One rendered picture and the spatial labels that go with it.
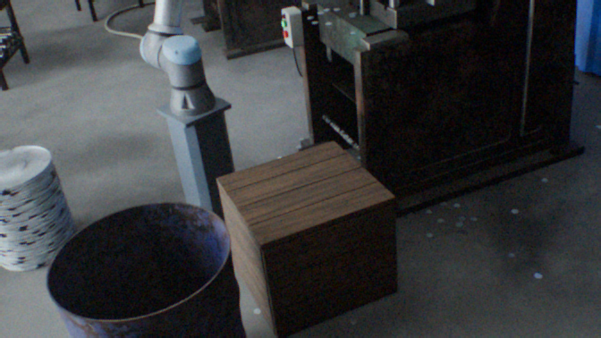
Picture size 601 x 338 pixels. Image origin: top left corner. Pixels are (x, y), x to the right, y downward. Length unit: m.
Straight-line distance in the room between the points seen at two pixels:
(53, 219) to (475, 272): 1.41
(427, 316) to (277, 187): 0.57
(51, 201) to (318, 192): 0.97
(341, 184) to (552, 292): 0.70
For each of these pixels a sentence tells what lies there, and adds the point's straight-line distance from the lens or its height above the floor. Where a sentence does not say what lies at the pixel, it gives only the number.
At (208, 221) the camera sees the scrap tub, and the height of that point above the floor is 0.45.
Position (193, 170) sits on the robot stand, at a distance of 2.25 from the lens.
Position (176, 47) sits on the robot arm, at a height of 0.67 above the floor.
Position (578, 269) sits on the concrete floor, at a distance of 2.18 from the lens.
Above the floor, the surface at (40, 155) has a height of 0.33.
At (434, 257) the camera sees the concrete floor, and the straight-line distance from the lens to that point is 2.17.
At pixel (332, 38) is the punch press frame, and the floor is 0.55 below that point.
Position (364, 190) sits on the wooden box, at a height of 0.35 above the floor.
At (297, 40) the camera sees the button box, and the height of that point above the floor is 0.52.
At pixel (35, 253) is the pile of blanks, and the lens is 2.43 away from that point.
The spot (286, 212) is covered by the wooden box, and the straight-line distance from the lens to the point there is 1.80.
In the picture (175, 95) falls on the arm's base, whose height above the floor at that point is 0.52.
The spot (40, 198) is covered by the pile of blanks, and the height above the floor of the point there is 0.26.
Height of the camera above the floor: 1.39
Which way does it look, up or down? 31 degrees down
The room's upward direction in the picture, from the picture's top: 7 degrees counter-clockwise
